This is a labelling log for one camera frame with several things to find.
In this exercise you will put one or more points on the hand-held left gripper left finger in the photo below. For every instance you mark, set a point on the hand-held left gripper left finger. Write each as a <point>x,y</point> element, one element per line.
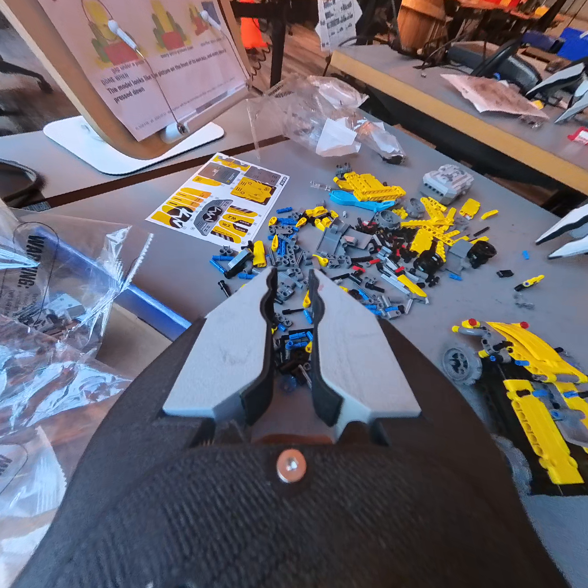
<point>220,363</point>

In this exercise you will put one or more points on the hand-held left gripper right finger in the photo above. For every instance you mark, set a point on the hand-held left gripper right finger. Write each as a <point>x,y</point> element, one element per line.
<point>367,363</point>

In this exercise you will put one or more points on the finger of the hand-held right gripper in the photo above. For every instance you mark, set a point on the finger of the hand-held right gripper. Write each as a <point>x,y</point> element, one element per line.
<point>574,248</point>
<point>569,227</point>

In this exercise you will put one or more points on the black holed beam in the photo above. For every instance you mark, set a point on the black holed beam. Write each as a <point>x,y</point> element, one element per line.
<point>520,287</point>

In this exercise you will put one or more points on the yellow brick vehicle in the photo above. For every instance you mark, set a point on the yellow brick vehicle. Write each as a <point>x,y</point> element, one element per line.
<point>537,367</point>

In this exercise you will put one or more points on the grey desk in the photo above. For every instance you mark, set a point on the grey desk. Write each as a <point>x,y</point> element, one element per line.
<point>482,312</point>

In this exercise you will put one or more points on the yellow edged desk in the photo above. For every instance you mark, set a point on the yellow edged desk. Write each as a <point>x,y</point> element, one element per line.
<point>413,78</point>

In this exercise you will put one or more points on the short yellow holed beam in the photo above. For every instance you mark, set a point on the short yellow holed beam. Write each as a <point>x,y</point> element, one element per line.
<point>489,214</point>

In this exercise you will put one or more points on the dark blue kit box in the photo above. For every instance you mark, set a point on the dark blue kit box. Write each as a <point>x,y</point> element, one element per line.
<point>151,312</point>

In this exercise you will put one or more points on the yellow pointed panel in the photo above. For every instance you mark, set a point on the yellow pointed panel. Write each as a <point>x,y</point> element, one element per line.
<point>412,285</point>

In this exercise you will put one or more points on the black spoked wheel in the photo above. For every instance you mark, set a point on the black spoked wheel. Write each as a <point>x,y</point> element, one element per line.
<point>482,252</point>

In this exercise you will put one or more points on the red sign stand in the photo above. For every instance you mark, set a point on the red sign stand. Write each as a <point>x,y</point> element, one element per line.
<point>579,137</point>

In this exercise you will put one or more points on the yellow studded block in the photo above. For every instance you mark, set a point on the yellow studded block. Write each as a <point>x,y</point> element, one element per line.
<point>470,208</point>

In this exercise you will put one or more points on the pile of building brick parts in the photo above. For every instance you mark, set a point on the pile of building brick parts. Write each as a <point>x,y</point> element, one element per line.
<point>358,257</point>

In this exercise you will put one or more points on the black round rim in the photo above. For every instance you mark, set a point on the black round rim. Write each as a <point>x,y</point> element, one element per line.
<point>427,264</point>

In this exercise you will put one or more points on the grey angular block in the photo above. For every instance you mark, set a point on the grey angular block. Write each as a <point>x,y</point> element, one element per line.
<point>448,183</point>

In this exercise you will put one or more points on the dark grey wheel hub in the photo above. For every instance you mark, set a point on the dark grey wheel hub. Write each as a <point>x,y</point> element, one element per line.
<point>387,219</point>

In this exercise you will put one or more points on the idle hand-held gripper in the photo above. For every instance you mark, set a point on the idle hand-held gripper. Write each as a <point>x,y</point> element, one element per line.
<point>560,82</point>

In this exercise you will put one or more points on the printed paper sheet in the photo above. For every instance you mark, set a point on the printed paper sheet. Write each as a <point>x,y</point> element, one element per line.
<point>496,96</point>

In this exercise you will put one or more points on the small grey wheel hub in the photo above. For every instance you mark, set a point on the small grey wheel hub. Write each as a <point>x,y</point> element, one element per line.
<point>414,206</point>

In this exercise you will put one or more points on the yellow sticker sheet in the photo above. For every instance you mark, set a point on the yellow sticker sheet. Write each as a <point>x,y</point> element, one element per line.
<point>220,202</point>

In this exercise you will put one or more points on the blue brick separator tool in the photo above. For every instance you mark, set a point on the blue brick separator tool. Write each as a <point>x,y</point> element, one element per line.
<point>349,200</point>

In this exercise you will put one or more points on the crinkled plastic bag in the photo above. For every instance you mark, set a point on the crinkled plastic bag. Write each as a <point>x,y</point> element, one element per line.
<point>55,367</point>

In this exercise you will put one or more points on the clear plastic piece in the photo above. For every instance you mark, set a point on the clear plastic piece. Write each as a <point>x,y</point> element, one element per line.
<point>320,185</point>

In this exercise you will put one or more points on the blue plastic bin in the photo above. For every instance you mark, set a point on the blue plastic bin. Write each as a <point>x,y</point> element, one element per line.
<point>565,43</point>

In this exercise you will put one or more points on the white paper sachet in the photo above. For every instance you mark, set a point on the white paper sachet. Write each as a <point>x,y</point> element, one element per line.
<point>337,138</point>

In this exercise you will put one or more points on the clear plastic bag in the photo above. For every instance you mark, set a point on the clear plastic bag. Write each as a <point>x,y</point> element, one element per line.
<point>321,105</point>

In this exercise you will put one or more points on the instruction sheet stand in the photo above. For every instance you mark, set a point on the instruction sheet stand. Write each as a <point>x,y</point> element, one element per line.
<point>138,82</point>

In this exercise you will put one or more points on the hanging printed sheet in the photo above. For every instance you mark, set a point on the hanging printed sheet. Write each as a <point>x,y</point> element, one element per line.
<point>340,23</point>

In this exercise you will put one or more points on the orange object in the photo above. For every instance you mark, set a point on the orange object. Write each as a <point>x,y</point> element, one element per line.
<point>254,34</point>

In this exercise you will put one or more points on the yellow beam frame assembly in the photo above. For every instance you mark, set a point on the yellow beam frame assembly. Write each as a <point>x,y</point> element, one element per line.
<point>372,186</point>

